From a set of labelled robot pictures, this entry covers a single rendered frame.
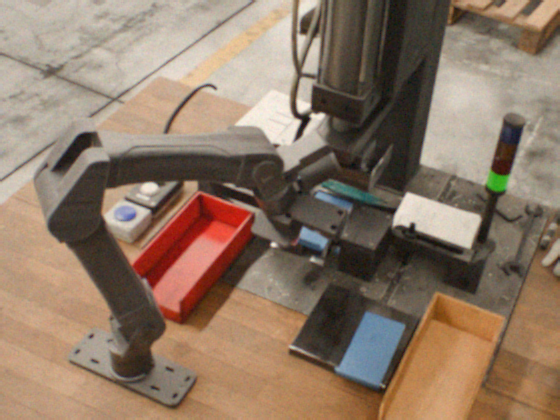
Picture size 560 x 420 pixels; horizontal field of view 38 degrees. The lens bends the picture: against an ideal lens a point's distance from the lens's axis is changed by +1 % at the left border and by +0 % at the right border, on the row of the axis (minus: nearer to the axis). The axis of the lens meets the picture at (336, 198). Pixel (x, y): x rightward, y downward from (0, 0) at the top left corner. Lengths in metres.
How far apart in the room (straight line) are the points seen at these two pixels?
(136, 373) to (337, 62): 0.56
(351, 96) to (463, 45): 2.83
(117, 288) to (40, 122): 2.30
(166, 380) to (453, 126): 2.36
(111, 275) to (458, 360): 0.58
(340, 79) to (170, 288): 0.48
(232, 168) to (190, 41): 2.84
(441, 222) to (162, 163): 0.66
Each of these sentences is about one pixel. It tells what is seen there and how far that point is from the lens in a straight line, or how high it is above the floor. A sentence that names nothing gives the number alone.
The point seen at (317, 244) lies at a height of 1.01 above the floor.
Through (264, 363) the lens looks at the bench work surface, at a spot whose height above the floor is 0.90.
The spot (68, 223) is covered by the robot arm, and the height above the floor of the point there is 1.27.
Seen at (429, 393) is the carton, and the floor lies 0.90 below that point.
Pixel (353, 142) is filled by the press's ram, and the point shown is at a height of 1.18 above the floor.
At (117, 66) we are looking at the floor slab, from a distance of 3.72.
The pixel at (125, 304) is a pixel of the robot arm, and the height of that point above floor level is 1.08.
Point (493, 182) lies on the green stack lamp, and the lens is 1.46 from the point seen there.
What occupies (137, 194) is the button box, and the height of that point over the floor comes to 0.93.
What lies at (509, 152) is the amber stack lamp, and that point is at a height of 1.14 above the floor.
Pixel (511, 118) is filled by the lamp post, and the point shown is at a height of 1.20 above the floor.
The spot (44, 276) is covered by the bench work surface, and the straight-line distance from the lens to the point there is 1.50.
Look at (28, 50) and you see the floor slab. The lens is 3.89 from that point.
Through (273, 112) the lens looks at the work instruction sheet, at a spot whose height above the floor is 0.90.
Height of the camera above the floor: 1.96
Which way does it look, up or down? 41 degrees down
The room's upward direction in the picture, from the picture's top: 6 degrees clockwise
